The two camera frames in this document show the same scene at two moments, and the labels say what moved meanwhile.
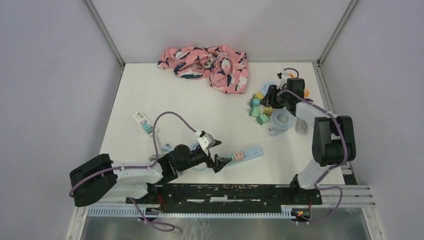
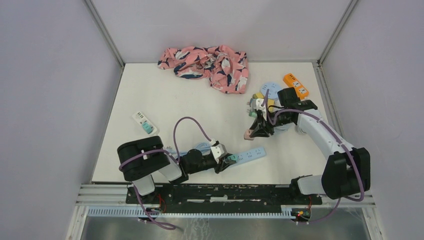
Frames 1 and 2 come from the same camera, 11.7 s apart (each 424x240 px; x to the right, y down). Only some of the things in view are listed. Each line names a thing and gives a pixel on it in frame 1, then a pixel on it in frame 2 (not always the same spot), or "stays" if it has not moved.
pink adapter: x=238 y=156 → x=246 y=135
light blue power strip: x=255 y=152 stays
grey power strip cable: x=301 y=126 stays
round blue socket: x=265 y=87 stays
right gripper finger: x=267 y=101 → x=260 y=133
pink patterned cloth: x=227 y=68 stays
